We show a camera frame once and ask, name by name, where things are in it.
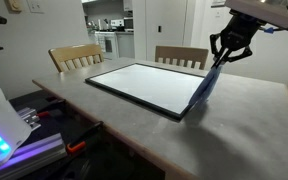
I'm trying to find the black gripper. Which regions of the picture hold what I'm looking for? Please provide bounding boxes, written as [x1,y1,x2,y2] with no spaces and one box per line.
[209,14,262,69]

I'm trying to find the light blue towel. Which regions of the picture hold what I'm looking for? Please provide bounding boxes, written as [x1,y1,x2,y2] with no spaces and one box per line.
[187,63,224,108]

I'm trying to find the dark brown wooden chair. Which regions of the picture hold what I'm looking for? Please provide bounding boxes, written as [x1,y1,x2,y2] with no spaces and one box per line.
[154,45,210,71]

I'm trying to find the grey kitchen cabinet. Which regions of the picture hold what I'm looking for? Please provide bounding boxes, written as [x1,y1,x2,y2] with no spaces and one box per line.
[116,32,136,60]

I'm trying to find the white microwave oven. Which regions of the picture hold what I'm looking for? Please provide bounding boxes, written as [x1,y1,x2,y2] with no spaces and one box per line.
[123,17,135,33]

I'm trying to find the white kitchen stove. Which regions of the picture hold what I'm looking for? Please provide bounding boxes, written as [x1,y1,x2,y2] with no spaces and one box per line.
[94,31,120,60]

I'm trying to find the light wooden chair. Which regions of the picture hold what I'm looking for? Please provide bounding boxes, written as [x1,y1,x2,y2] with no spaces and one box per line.
[48,43,105,73]

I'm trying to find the black cable blue plug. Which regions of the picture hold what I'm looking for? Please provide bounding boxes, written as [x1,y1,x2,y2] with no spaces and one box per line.
[259,18,288,42]

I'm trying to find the whiteboard with black frame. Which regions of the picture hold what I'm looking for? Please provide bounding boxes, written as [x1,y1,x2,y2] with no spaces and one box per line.
[84,62,215,122]

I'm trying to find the black clamp orange handle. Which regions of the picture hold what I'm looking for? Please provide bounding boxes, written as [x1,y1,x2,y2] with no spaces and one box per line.
[66,120,105,155]

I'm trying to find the black clamp red handle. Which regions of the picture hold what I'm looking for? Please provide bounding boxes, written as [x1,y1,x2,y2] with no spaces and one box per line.
[35,98,67,119]

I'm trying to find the white double switch plate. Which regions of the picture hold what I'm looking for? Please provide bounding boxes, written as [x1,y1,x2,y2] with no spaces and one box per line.
[26,0,46,14]

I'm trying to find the aluminium extrusion rail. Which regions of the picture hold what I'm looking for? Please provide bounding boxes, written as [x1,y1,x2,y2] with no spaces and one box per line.
[0,133,67,180]

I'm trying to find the silver metal bracket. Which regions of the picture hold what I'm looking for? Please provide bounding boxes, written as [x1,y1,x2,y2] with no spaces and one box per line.
[16,107,42,132]

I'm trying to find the beige wall thermostat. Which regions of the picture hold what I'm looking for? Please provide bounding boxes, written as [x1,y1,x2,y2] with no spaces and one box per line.
[6,0,23,14]

